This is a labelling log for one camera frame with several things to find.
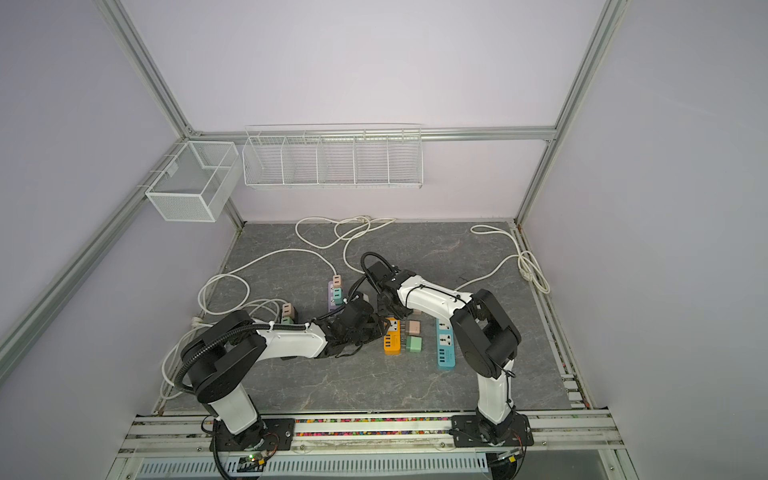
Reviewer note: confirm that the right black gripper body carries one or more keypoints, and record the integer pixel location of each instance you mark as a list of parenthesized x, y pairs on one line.
[(382, 307)]

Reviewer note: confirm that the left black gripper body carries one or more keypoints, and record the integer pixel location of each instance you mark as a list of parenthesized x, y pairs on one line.
[(372, 331)]

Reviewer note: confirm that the orange power strip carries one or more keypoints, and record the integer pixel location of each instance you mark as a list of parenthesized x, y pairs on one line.
[(392, 338)]

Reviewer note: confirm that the teal power strip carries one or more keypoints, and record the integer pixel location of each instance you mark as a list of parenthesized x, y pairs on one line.
[(446, 358)]

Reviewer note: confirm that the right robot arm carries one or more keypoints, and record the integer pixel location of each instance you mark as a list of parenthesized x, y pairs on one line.
[(487, 337)]

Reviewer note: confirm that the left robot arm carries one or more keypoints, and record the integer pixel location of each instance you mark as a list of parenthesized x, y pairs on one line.
[(214, 364)]

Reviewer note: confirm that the purple power strip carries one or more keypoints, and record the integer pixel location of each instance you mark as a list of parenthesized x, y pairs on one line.
[(331, 305)]

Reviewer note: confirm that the white mesh box basket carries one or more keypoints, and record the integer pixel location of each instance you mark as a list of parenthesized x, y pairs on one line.
[(197, 182)]

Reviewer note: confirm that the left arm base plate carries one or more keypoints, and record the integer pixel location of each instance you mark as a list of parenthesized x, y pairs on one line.
[(255, 435)]

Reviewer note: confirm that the white wire wall basket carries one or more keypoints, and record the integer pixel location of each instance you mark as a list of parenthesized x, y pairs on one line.
[(333, 156)]

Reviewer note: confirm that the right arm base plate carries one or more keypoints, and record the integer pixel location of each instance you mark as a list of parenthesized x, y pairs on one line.
[(474, 431)]

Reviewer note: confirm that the white vented cable duct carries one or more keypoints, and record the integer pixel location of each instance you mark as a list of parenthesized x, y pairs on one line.
[(323, 466)]

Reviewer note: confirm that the aluminium front rail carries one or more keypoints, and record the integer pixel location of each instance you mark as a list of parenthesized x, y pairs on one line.
[(314, 434)]

